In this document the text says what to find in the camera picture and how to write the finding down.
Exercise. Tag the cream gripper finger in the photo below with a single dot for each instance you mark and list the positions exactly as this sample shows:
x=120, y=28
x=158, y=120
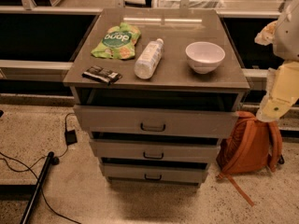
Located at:
x=266, y=36

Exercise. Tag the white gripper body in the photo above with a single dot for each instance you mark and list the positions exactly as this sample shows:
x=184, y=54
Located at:
x=288, y=37

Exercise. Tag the grey drawer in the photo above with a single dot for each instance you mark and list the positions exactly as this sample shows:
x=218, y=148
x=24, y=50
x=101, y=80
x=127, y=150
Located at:
x=193, y=175
x=153, y=151
x=170, y=122

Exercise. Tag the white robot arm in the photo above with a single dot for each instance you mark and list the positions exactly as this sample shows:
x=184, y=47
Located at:
x=286, y=36

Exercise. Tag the grey drawer cabinet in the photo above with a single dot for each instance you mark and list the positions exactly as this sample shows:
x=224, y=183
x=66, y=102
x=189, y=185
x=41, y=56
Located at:
x=174, y=85

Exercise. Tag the grey top drawer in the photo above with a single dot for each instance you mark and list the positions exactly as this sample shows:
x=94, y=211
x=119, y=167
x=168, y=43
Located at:
x=170, y=122

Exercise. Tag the grey bottom drawer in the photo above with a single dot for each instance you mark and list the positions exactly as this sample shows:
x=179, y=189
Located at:
x=193, y=175

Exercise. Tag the white bowl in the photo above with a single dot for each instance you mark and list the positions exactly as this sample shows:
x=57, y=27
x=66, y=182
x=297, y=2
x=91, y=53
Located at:
x=204, y=57

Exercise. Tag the orange backpack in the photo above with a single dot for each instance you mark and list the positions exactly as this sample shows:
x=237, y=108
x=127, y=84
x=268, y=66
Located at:
x=251, y=146

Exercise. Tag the clear plastic water bottle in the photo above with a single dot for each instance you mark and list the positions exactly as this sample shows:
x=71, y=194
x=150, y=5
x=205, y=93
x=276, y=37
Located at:
x=149, y=59

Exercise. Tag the green snack bag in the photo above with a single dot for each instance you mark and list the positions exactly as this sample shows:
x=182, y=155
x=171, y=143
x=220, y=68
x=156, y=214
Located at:
x=118, y=43

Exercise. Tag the black snack bar wrapper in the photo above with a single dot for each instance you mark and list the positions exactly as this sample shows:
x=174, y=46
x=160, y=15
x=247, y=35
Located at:
x=101, y=74

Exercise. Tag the black power adapter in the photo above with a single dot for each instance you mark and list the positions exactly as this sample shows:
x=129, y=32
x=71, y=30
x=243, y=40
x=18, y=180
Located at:
x=70, y=137

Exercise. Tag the black metal floor bar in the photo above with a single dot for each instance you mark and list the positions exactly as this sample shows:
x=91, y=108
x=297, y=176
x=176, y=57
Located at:
x=37, y=189

